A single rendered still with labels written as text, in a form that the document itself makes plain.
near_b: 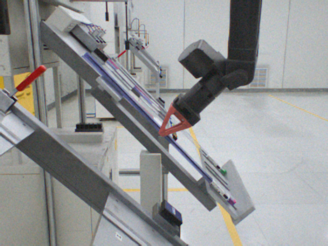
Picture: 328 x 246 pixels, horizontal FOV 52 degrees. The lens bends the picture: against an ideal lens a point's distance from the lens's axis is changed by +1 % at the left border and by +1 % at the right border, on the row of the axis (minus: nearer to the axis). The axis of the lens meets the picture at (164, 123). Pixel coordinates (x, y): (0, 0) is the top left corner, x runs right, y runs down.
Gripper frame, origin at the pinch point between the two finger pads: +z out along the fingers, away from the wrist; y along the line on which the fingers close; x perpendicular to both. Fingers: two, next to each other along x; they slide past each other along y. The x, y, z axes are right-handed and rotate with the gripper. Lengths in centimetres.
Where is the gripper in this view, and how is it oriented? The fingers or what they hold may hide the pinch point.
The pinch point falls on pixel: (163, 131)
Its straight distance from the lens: 79.6
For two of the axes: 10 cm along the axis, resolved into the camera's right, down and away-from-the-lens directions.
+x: 7.1, 7.0, 1.2
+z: -7.1, 6.8, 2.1
